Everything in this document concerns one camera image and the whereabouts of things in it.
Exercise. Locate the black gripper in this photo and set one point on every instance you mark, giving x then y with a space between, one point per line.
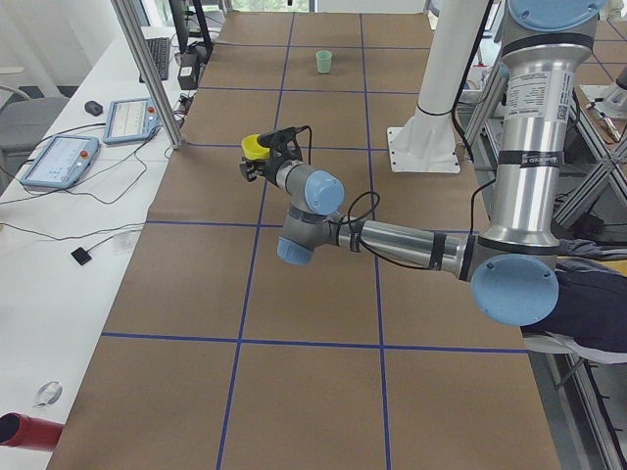
268 169

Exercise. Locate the yellow plastic cup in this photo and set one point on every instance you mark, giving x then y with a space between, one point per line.
253 150

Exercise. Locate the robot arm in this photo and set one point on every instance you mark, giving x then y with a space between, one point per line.
510 265

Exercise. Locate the green plastic cup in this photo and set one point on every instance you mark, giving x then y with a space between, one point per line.
323 59

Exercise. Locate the black power adapter box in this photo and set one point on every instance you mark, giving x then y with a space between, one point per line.
188 72

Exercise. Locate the far teach pendant tablet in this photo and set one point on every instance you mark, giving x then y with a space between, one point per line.
130 120

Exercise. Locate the teach pendant tablet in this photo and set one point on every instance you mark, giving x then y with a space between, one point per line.
62 162
130 120

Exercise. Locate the black keyboard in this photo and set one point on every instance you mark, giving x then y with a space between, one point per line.
159 49

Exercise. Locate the black computer mouse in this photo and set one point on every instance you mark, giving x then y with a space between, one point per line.
93 108

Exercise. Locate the near teach pendant tablet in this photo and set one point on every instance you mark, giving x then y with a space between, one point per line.
62 162

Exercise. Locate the small black square device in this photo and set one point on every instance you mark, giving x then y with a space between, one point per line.
81 256

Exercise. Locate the clear tape roll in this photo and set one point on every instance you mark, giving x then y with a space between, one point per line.
48 394

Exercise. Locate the red cylinder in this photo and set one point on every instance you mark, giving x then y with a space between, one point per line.
22 431

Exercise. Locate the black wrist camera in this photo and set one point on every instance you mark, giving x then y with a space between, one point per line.
283 142

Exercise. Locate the aluminium frame post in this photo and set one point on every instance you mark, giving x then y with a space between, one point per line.
133 33

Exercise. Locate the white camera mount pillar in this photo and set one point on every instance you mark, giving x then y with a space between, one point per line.
427 142

